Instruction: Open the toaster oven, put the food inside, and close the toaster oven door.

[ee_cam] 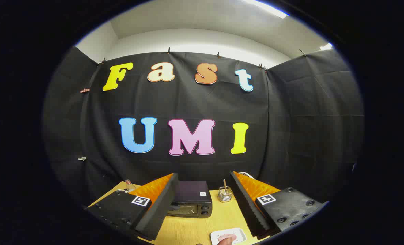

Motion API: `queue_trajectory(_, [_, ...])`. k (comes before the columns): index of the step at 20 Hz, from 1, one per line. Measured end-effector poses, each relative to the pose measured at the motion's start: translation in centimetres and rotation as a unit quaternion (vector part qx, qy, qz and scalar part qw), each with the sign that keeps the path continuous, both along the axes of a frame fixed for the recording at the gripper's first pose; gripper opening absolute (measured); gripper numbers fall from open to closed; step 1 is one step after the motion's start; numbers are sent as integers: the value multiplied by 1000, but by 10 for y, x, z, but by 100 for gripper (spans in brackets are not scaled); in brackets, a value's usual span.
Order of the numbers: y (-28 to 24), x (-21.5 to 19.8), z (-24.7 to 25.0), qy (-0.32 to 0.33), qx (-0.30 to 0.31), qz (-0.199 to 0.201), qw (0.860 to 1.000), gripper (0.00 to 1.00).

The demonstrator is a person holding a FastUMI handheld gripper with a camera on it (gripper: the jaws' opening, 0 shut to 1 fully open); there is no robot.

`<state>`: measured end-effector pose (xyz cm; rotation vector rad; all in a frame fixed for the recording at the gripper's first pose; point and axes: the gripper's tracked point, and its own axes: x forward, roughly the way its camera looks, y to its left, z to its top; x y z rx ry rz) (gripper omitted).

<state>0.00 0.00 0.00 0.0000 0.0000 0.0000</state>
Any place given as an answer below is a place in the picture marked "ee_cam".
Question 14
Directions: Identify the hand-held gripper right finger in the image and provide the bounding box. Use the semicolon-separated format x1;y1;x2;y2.
230;171;325;239

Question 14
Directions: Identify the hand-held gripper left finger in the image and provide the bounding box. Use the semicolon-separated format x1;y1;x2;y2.
86;173;179;241

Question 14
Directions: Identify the white rectangular plate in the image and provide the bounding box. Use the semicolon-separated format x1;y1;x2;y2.
210;228;247;245

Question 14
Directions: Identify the black toaster oven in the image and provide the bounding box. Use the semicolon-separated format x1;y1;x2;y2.
166;181;213;218

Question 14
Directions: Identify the metal wire basket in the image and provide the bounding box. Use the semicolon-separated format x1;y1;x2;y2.
218;187;233;203

